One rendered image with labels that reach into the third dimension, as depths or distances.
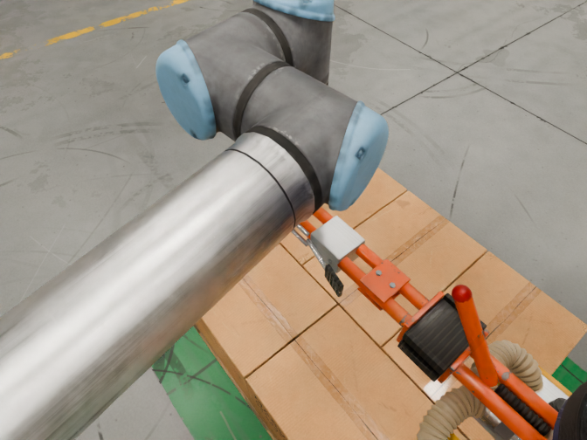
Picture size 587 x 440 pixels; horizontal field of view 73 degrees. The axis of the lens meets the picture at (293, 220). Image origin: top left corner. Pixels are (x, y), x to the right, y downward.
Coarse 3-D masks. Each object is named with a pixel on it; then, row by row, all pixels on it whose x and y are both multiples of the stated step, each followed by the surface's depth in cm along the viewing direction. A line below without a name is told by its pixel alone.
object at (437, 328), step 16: (432, 304) 57; (448, 304) 58; (416, 320) 56; (432, 320) 57; (448, 320) 57; (480, 320) 56; (400, 336) 58; (416, 336) 55; (432, 336) 55; (448, 336) 55; (464, 336) 55; (416, 352) 57; (432, 352) 54; (448, 352) 54; (464, 352) 53; (432, 368) 55; (448, 368) 52
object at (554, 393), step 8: (544, 376) 64; (544, 384) 63; (552, 384) 63; (560, 384) 64; (544, 392) 63; (552, 392) 63; (560, 392) 63; (568, 392) 63; (544, 400) 62; (552, 400) 62; (560, 400) 59; (560, 408) 59
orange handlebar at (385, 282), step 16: (320, 208) 71; (304, 224) 68; (368, 256) 65; (352, 272) 63; (384, 272) 62; (400, 272) 62; (368, 288) 60; (384, 288) 60; (400, 288) 60; (384, 304) 60; (416, 304) 60; (400, 320) 58; (464, 368) 53; (496, 368) 54; (464, 384) 53; (480, 384) 52; (512, 384) 52; (480, 400) 52; (496, 400) 51; (528, 400) 51; (512, 416) 50; (544, 416) 50; (528, 432) 49
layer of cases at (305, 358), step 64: (384, 192) 171; (384, 256) 151; (448, 256) 151; (256, 320) 135; (320, 320) 135; (384, 320) 135; (512, 320) 135; (576, 320) 135; (256, 384) 123; (320, 384) 123; (384, 384) 123; (448, 384) 123
